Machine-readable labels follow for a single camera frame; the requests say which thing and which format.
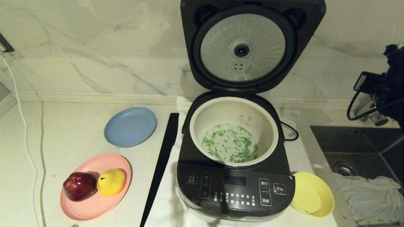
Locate yellow bowl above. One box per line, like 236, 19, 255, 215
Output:
289, 172, 335, 218

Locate chopped green vegetable bits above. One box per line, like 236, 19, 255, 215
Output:
201, 124, 259, 163

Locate black rice cooker lid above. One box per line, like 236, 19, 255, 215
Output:
180, 0, 327, 94

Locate white inner pot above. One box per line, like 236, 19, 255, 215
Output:
189, 96, 280, 167

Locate black rice cooker body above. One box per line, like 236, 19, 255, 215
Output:
176, 91, 296, 223

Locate white towel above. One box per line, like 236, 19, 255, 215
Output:
144, 96, 221, 227

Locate chrome faucet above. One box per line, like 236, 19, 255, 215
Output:
355, 101, 389, 127

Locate stainless steel sink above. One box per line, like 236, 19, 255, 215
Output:
310, 125, 404, 227

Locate round sink drain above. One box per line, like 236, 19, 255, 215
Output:
334, 161, 359, 177

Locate white cloth in sink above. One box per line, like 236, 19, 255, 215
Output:
334, 173, 404, 226

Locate black flat panel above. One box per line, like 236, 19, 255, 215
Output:
140, 113, 180, 227

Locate blue round plate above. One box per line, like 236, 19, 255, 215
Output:
104, 107, 158, 148

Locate yellow pear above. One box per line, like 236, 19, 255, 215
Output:
96, 168, 128, 197

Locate pink round plate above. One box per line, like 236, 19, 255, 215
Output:
60, 154, 133, 221

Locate dark red apple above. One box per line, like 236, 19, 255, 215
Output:
62, 172, 98, 202

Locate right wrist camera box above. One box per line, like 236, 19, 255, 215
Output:
353, 72, 378, 93

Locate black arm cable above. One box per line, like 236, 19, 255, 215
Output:
347, 90, 379, 121

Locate black power cord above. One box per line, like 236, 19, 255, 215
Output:
279, 121, 299, 142

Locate white cable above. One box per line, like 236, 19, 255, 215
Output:
0, 53, 42, 227

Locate black wall fixture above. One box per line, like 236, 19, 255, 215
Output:
0, 33, 15, 54

